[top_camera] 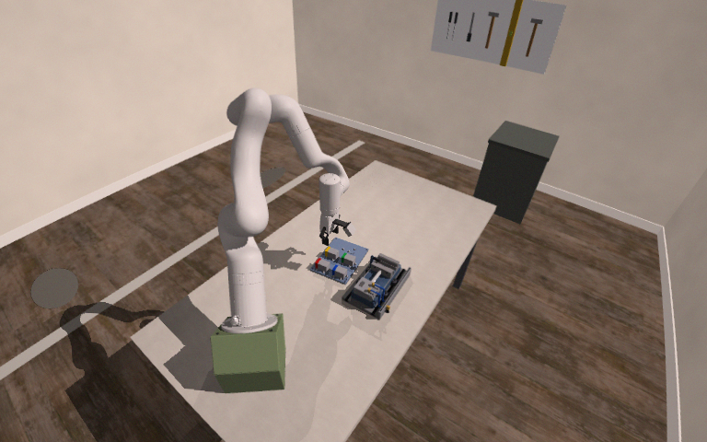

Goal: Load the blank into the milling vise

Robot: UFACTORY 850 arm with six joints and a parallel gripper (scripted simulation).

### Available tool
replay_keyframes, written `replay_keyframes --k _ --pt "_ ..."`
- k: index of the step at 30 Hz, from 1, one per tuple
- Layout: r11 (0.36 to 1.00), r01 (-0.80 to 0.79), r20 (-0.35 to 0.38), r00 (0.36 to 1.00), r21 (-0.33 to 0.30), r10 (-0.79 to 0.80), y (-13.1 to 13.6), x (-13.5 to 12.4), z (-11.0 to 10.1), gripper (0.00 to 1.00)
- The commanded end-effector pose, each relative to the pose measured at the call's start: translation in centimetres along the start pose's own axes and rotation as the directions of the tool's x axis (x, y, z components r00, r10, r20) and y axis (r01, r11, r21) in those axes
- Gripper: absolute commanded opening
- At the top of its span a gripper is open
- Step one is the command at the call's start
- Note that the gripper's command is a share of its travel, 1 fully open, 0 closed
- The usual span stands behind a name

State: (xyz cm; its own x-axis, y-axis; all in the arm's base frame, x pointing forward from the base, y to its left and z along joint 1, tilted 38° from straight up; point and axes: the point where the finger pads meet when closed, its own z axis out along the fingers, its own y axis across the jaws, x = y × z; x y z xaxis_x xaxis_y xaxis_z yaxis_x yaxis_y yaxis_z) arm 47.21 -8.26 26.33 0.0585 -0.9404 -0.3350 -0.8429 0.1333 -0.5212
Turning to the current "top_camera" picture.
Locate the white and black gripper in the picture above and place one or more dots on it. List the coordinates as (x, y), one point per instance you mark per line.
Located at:
(327, 225)

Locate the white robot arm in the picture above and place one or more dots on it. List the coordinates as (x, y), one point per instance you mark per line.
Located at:
(249, 216)

